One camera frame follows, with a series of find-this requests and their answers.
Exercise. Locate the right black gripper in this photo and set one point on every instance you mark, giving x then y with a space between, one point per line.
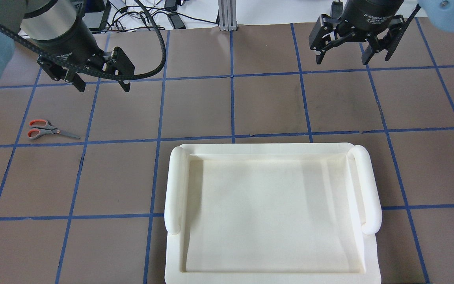
369 15

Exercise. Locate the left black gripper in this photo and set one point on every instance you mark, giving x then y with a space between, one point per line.
70 42

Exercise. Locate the orange grey scissors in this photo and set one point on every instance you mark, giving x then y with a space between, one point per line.
39 128

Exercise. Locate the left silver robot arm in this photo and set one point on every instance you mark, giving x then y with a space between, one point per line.
15 26

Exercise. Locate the black power adapter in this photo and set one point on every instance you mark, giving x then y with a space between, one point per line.
176 21

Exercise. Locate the white plastic tray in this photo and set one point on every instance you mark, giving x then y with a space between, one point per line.
272 214

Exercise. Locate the aluminium frame post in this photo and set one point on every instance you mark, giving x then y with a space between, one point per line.
227 15

